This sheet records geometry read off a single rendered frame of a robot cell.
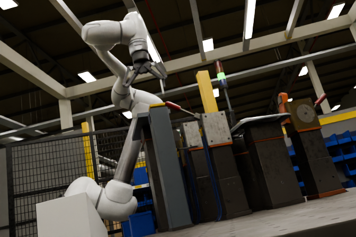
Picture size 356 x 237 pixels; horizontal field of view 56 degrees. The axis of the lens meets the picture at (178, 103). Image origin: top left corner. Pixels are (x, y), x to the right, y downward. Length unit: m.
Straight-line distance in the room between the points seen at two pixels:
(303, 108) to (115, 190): 1.09
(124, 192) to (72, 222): 0.32
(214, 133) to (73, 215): 0.89
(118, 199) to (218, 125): 0.91
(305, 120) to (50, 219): 1.27
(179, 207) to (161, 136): 0.26
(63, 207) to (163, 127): 0.77
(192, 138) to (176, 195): 0.31
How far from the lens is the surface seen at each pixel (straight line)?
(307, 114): 1.34
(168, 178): 1.20
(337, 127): 4.12
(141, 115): 1.37
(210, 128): 1.17
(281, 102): 1.34
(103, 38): 1.53
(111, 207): 1.92
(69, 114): 6.49
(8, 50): 5.30
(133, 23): 1.57
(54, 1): 4.15
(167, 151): 1.22
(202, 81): 3.15
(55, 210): 1.83
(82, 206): 1.75
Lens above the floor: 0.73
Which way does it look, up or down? 19 degrees up
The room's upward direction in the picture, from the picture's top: 13 degrees counter-clockwise
